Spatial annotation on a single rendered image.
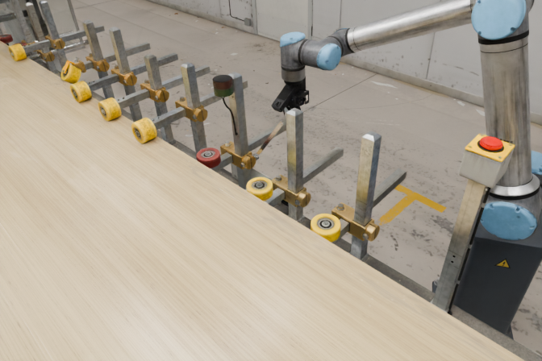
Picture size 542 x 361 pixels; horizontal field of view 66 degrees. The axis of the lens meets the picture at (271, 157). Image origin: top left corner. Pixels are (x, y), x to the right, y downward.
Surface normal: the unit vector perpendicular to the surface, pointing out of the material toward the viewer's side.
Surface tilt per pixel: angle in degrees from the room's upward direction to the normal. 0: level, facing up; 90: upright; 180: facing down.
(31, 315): 0
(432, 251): 0
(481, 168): 90
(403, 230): 0
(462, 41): 90
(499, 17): 83
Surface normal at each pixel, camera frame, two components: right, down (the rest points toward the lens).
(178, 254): -0.04, -0.82
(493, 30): -0.62, 0.36
